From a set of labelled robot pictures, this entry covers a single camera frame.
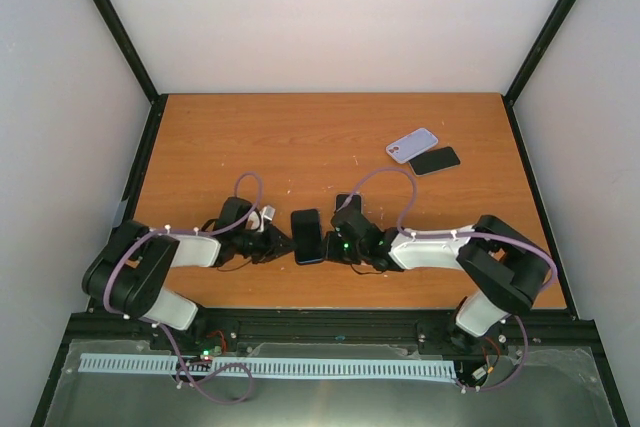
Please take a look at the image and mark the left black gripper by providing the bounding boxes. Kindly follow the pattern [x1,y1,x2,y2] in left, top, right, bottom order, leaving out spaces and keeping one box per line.
[234,223,298,264]

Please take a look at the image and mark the dark blue phone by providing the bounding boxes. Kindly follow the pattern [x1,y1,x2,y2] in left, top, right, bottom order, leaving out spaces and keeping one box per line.
[291,209,325,265]

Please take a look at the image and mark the black phone case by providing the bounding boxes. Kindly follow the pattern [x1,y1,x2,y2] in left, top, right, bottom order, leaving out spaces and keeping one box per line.
[290,208,326,266]

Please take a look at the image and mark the clear magsafe phone case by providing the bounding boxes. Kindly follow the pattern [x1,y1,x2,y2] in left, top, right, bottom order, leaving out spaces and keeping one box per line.
[334,192,364,214]

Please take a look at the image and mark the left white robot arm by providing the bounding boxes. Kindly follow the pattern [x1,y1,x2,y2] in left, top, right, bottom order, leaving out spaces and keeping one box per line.
[81,197,295,350]

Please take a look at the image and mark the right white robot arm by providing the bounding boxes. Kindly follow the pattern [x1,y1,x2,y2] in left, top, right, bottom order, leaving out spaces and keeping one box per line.
[328,207,557,338]

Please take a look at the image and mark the lavender phone case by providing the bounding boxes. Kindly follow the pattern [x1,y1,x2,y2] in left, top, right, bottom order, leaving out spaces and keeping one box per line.
[385,127,439,164]

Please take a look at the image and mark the white phone black screen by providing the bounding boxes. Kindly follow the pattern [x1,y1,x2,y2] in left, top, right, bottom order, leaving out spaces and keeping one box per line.
[409,146,460,176]

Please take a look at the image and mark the left controller board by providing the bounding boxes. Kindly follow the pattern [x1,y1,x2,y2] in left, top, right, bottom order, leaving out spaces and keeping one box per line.
[195,330,229,361]

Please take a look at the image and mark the right controller wiring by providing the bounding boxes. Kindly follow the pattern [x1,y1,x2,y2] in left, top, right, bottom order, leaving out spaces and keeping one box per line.
[469,336,506,383]

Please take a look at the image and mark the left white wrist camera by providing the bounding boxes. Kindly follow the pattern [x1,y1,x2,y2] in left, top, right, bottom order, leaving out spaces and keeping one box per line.
[247,205,276,233]

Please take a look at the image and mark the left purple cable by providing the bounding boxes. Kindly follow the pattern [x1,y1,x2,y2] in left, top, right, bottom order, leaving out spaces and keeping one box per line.
[102,172,266,313]

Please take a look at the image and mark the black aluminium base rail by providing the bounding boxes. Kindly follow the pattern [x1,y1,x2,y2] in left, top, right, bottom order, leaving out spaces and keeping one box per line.
[64,307,601,363]

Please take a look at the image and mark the left black table rail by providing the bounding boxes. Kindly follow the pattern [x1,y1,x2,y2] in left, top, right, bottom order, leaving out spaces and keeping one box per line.
[84,93,169,313]

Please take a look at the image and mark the black table rail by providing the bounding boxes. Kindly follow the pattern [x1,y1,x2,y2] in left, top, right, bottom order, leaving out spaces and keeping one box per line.
[501,96,579,320]
[84,93,169,313]

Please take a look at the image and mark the light blue cable duct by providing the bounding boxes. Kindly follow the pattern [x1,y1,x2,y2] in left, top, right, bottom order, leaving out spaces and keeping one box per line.
[77,353,456,383]

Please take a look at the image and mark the right black table rail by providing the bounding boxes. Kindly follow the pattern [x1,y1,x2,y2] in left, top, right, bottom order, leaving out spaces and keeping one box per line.
[501,96,579,320]

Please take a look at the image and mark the left black frame post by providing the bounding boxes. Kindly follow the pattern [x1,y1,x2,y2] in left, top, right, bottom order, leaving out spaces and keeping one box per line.
[92,0,160,104]

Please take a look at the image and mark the black frame post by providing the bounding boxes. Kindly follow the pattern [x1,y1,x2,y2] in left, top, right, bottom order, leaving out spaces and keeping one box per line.
[92,0,160,104]
[503,0,577,108]

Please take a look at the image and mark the right black frame post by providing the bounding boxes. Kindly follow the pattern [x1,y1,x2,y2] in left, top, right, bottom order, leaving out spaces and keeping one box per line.
[503,0,577,108]

